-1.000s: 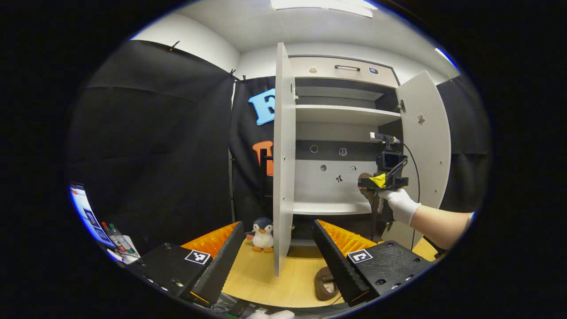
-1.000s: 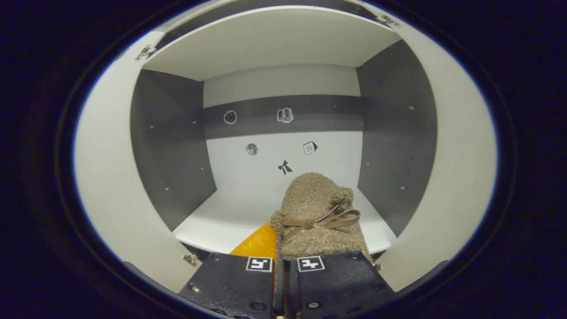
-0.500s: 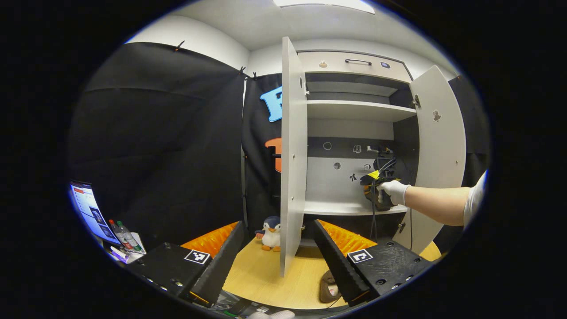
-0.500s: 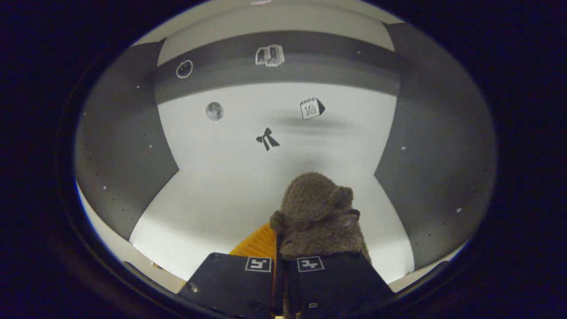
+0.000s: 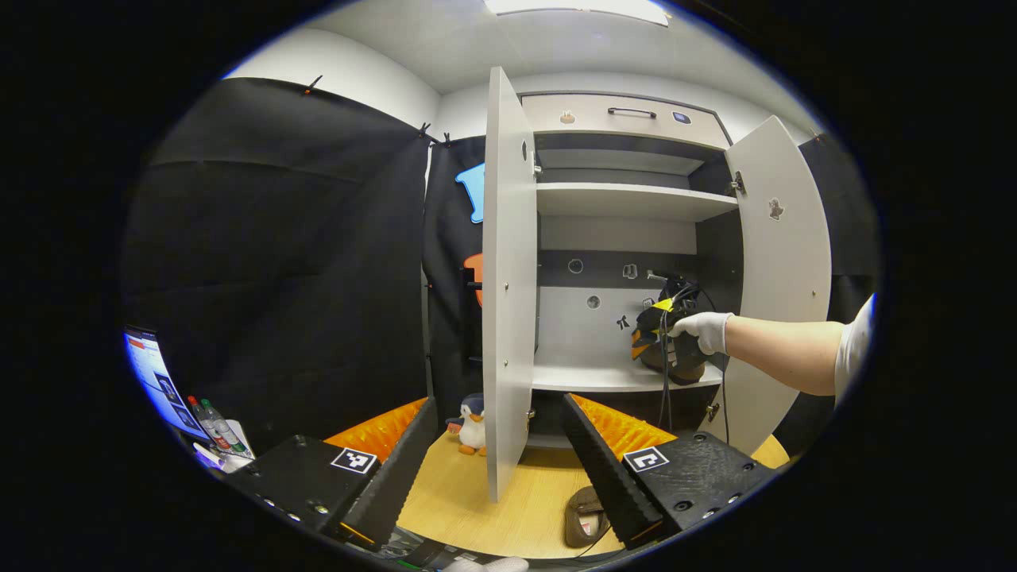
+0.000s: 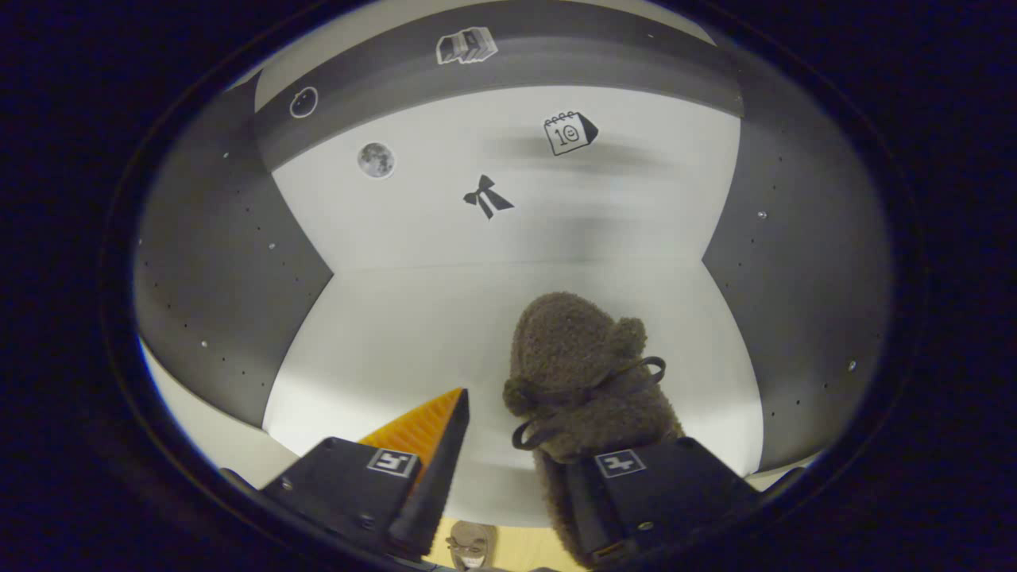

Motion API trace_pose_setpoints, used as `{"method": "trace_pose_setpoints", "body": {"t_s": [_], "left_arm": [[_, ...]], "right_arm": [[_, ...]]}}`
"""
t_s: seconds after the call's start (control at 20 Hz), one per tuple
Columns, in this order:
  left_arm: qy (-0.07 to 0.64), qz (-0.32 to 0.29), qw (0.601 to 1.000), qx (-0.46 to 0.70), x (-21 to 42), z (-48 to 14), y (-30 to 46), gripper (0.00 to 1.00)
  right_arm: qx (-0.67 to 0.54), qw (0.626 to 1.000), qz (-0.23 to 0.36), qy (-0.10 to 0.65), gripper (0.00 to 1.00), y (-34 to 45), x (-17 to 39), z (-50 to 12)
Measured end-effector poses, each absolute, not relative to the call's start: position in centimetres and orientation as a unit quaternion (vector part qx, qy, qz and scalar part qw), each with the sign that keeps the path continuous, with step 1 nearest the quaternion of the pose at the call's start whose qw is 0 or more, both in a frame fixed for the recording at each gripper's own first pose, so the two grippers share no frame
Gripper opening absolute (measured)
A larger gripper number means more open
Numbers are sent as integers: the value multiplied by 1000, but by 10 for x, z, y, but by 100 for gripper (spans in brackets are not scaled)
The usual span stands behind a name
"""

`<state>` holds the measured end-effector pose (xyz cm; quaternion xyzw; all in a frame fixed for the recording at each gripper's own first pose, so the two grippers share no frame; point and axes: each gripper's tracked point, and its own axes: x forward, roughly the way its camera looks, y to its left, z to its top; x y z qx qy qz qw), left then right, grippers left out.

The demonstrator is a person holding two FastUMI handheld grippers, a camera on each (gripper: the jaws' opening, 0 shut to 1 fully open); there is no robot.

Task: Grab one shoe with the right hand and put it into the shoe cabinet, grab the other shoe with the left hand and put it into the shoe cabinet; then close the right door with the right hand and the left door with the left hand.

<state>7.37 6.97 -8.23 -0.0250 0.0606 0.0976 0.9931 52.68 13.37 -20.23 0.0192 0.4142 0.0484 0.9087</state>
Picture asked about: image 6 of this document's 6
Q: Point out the brown fluffy shoe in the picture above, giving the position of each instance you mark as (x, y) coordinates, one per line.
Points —
(471, 544)
(572, 349)

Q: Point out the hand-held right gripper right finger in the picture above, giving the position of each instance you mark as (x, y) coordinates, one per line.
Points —
(675, 485)

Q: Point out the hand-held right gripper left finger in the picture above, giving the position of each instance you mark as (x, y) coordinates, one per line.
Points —
(437, 477)

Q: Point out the white shoe cabinet door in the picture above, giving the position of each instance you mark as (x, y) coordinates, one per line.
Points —
(214, 437)
(783, 475)

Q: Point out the white shoe cabinet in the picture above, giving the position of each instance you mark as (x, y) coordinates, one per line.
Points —
(445, 318)

